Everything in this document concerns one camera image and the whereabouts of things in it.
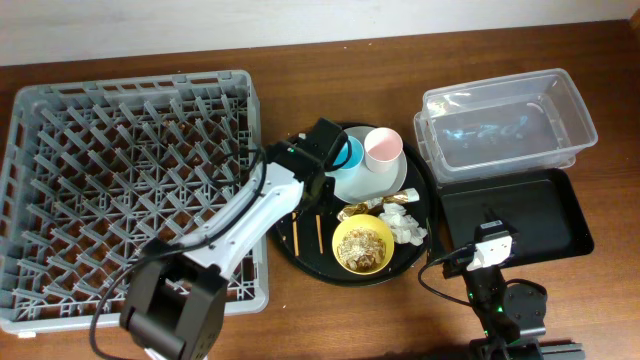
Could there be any pink cup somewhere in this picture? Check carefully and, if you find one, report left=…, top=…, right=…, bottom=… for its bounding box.
left=363, top=127, right=403, bottom=173

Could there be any round black tray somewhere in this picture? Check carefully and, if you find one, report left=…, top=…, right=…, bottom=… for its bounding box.
left=270, top=144, right=439, bottom=287

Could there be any black rectangular tray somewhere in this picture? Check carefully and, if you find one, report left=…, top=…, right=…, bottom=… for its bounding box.
left=439, top=169, right=594, bottom=267

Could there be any wooden chopstick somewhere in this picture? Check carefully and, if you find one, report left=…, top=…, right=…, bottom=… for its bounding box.
left=315, top=214, right=324, bottom=254
left=292, top=212, right=300, bottom=257

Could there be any white round plate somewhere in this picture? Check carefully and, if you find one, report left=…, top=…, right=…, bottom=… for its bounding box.
left=329, top=126, right=408, bottom=204

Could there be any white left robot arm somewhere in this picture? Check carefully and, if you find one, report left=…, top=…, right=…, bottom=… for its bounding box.
left=120, top=118, right=348, bottom=360

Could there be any clear plastic bin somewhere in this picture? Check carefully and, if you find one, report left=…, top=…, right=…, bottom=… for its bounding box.
left=414, top=68, right=598, bottom=185

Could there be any grey plastic dishwasher rack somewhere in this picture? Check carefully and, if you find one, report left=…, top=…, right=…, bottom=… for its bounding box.
left=1, top=70, right=260, bottom=337

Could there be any crumpled white tissue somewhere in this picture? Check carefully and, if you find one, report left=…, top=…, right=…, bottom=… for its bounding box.
left=378, top=203, right=428, bottom=246

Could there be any light blue cup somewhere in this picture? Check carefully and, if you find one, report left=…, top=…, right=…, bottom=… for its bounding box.
left=333, top=135, right=364, bottom=171

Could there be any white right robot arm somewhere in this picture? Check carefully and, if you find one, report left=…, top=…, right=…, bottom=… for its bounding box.
left=462, top=220, right=520, bottom=344

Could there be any yellow bowl with food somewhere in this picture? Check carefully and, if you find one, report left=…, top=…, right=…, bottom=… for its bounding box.
left=332, top=215, right=395, bottom=276

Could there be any gold snack wrapper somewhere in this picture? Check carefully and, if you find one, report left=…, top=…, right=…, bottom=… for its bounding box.
left=336, top=188, right=420, bottom=222

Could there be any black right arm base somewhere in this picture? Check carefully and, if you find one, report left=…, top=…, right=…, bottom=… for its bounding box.
left=468, top=279, right=586, bottom=360

